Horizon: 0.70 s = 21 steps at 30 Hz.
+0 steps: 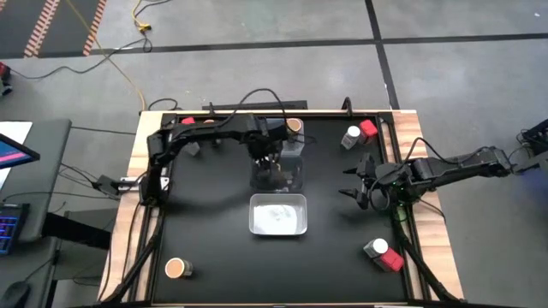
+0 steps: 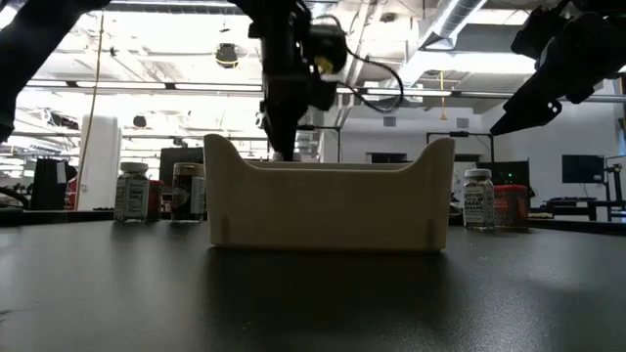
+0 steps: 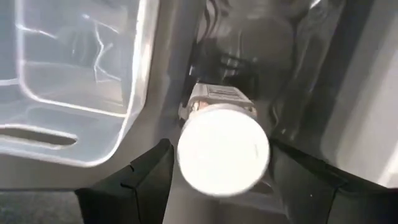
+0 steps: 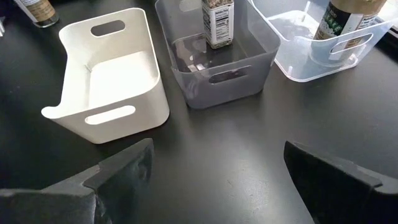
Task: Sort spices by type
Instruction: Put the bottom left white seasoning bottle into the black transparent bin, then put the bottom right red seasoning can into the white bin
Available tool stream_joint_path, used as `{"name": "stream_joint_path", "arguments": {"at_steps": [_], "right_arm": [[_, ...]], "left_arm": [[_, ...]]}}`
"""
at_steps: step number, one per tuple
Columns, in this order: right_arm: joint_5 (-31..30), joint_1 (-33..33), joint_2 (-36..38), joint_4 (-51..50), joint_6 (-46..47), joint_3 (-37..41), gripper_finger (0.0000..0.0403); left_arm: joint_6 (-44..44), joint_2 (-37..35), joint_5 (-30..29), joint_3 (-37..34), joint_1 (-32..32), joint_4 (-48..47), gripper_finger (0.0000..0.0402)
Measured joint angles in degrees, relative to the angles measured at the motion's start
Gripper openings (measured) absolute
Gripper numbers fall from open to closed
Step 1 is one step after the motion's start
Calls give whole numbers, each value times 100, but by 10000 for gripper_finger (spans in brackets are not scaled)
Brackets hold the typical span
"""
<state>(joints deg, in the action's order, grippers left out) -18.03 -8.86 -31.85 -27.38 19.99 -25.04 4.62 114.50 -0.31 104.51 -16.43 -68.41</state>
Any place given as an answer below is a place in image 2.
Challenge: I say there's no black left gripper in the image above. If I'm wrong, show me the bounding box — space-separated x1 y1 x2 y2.
261 67 315 162

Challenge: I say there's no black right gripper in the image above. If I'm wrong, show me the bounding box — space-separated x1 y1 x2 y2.
490 14 626 137

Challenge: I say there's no brown lid spice jar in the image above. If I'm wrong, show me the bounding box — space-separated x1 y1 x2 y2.
170 161 206 224

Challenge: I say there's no black panel with green light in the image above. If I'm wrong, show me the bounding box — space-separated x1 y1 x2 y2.
476 159 532 188

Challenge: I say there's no white plastic bin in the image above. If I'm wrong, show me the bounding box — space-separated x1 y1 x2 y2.
202 133 456 253

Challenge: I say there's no large black ceiling dome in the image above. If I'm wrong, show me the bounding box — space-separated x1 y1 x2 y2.
213 42 241 70

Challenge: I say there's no black workbench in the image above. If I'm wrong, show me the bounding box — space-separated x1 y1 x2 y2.
542 195 626 222

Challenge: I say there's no black equipment stand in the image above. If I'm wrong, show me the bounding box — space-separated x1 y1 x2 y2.
604 163 626 202

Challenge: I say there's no black standing monitor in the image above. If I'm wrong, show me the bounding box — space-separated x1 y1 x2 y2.
158 146 205 212

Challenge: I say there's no white column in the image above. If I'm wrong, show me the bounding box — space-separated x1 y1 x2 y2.
77 114 122 211

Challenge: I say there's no black cabinet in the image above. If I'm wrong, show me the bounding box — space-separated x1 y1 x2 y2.
29 156 78 211

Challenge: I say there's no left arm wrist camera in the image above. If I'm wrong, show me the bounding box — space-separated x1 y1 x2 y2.
312 72 341 112

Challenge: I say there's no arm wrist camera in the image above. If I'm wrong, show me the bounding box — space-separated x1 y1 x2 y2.
511 5 552 56
312 72 341 112

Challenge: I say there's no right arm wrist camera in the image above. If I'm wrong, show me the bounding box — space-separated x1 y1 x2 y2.
511 5 552 56

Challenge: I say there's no black wall monitor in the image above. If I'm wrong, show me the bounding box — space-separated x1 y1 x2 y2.
560 154 606 185

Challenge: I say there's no short yellow hanging strap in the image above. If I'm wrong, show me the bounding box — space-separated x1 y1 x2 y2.
438 69 449 121

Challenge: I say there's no silver ceiling duct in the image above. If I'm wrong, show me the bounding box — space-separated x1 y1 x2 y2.
418 0 490 51

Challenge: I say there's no thin yellow cable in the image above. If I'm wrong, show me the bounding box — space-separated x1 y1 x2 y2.
72 12 107 211

